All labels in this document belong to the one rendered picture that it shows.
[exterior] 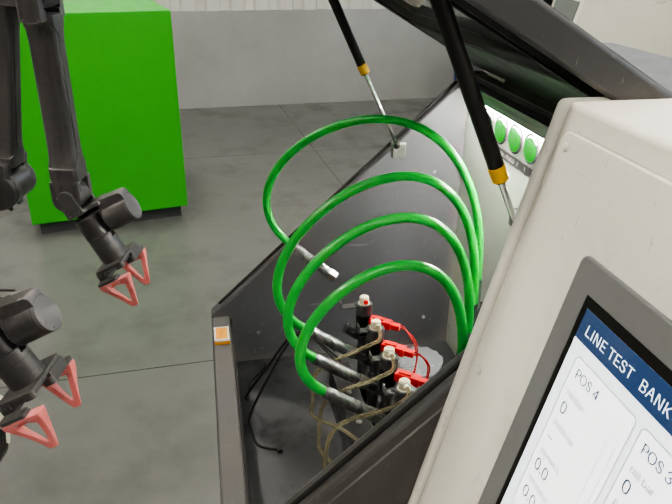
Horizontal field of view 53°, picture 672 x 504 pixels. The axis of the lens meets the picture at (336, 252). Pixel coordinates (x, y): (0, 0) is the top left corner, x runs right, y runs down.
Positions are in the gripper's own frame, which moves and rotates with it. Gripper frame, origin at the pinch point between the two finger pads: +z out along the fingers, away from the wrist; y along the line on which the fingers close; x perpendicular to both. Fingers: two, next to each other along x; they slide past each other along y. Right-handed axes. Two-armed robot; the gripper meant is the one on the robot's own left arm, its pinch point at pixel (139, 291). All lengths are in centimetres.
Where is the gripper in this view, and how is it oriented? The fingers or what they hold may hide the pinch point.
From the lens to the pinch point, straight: 150.3
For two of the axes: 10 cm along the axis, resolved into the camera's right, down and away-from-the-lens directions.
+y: 0.1, -4.2, 9.1
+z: 4.4, 8.1, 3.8
